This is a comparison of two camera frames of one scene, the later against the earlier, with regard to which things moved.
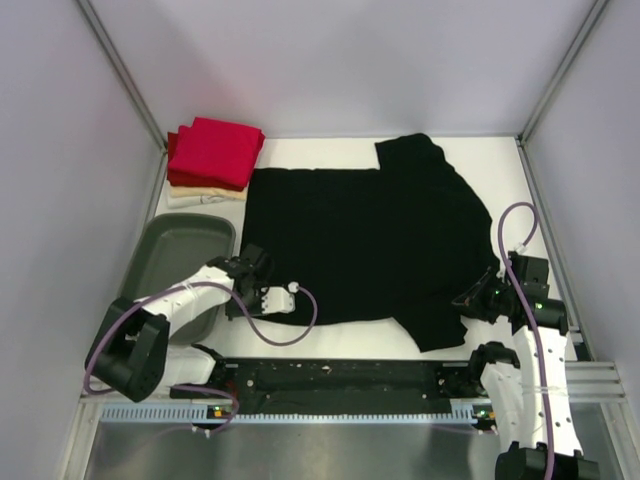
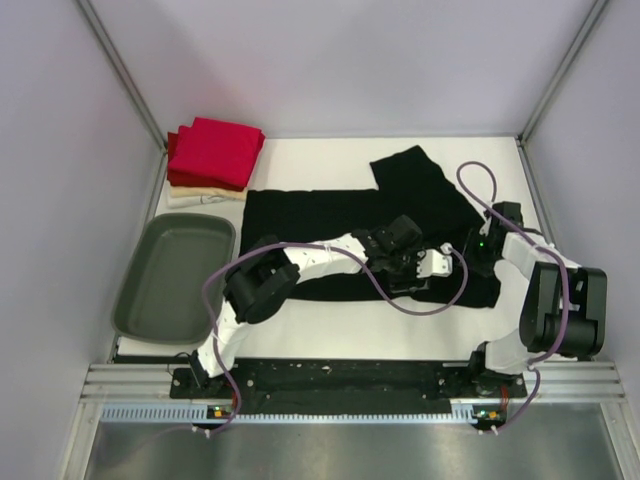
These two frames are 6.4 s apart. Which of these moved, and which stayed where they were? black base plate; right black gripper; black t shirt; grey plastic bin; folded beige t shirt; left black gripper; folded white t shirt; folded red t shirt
Moved: right black gripper; left black gripper; black t shirt
Stayed: black base plate; folded white t shirt; folded red t shirt; grey plastic bin; folded beige t shirt
